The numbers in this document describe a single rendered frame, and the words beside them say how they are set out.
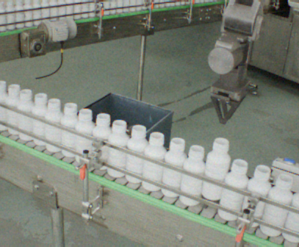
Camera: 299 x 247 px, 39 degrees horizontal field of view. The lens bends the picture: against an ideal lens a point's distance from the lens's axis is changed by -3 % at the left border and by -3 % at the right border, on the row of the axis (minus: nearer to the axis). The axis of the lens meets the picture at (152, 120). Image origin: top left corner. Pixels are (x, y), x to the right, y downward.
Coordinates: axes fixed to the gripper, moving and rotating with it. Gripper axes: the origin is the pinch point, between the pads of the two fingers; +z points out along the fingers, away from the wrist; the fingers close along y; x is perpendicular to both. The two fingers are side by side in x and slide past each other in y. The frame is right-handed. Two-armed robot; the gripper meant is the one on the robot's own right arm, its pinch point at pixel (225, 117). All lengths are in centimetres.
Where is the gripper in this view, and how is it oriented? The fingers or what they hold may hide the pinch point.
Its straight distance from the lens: 105.8
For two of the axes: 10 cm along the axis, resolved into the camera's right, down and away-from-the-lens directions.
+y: -4.7, 3.8, -8.0
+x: 8.8, 2.8, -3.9
